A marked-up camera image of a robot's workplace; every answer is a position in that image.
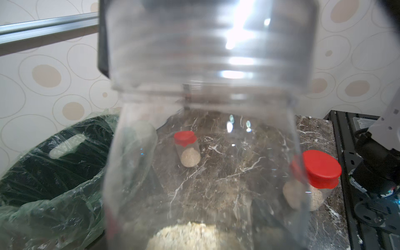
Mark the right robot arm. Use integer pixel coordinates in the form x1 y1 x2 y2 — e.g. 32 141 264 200
350 92 400 235

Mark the horizontal aluminium rail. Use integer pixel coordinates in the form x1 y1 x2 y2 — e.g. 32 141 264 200
1 12 99 45

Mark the red-lid oatmeal jar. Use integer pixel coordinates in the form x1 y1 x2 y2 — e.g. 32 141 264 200
174 131 201 168
283 150 342 211

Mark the near red-lid oatmeal jar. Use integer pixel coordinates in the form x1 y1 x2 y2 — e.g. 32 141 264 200
283 150 342 211

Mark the far red-lid oatmeal jar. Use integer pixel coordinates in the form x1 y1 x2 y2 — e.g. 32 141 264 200
174 131 201 168

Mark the clear oatmeal jar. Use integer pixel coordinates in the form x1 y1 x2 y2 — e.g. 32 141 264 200
99 1 319 250

